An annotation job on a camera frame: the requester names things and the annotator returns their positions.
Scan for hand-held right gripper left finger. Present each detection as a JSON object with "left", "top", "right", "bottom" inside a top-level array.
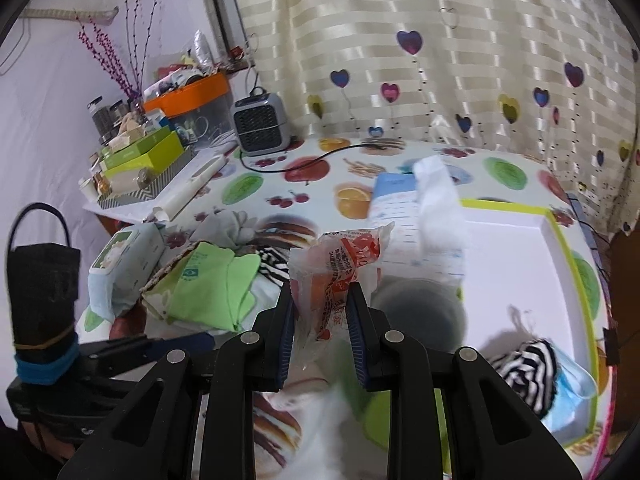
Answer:
[{"left": 57, "top": 280, "right": 296, "bottom": 480}]

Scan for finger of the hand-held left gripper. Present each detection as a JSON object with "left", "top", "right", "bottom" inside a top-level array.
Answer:
[{"left": 82, "top": 331, "right": 217, "bottom": 376}]

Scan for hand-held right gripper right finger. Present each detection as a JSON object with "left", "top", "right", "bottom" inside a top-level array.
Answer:
[{"left": 346, "top": 282, "right": 583, "bottom": 480}]

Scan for black and white striped sock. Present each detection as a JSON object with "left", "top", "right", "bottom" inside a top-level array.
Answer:
[
  {"left": 487, "top": 339, "right": 563, "bottom": 418},
  {"left": 255, "top": 246, "right": 292, "bottom": 288}
]

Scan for orange and white plastic packet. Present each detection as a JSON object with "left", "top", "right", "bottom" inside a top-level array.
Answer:
[{"left": 289, "top": 225, "right": 396, "bottom": 341}]

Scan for green cloth with logo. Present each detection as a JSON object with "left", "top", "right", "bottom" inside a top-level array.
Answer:
[{"left": 165, "top": 241, "right": 262, "bottom": 333}]

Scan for white tray with green rim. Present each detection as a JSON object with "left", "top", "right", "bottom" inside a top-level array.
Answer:
[{"left": 452, "top": 199, "right": 618, "bottom": 448}]

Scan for wet wipes pack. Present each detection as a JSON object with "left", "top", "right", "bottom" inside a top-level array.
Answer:
[{"left": 89, "top": 222, "right": 166, "bottom": 301}]

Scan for grey and white sock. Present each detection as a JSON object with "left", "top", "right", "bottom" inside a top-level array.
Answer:
[{"left": 197, "top": 208, "right": 261, "bottom": 256}]

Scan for blue and white tissue pack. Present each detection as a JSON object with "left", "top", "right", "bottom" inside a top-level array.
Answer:
[{"left": 367, "top": 155, "right": 468, "bottom": 286}]

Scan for fruit print tablecloth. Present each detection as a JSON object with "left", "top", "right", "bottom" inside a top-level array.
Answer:
[{"left": 82, "top": 135, "right": 621, "bottom": 480}]

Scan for grey chevron patterned box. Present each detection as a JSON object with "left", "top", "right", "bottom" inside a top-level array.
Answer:
[{"left": 97, "top": 155, "right": 201, "bottom": 211}]

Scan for long white paper package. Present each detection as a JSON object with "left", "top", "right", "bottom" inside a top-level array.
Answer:
[{"left": 145, "top": 152, "right": 228, "bottom": 221}]

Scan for green cardboard box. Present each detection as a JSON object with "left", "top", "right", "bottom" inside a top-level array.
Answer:
[{"left": 102, "top": 130, "right": 185, "bottom": 181}]

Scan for small grey desk heater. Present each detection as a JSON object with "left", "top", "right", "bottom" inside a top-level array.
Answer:
[{"left": 232, "top": 87, "right": 293, "bottom": 156}]

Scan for purple flower branches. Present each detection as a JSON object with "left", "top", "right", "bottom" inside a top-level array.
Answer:
[{"left": 77, "top": 0, "right": 166, "bottom": 101}]

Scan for clear container with orange rim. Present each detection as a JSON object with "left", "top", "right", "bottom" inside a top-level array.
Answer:
[{"left": 142, "top": 72, "right": 238, "bottom": 143}]

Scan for pile of assorted small packets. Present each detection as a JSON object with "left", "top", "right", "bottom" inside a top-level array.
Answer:
[{"left": 145, "top": 30, "right": 226, "bottom": 98}]

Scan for brown wooden wardrobe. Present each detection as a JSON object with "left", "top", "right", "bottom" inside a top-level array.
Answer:
[{"left": 607, "top": 225, "right": 640, "bottom": 441}]

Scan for cream striped heart curtain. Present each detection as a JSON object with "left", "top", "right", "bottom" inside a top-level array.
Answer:
[{"left": 227, "top": 0, "right": 640, "bottom": 241}]

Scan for black heater cable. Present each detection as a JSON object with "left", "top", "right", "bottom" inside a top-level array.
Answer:
[{"left": 239, "top": 142, "right": 406, "bottom": 175}]

